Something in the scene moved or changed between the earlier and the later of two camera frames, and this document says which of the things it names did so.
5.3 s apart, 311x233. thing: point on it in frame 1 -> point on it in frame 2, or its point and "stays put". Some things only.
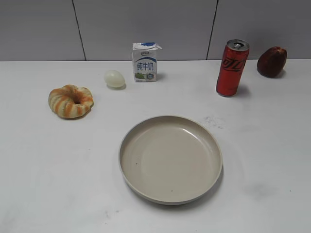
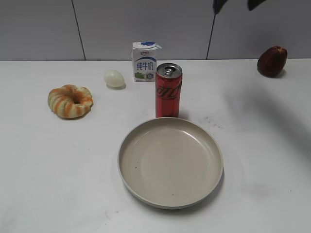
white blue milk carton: [145, 61] stays put
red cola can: [232, 67] -> [168, 86]
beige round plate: [170, 160] stays put
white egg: [114, 79] stays put
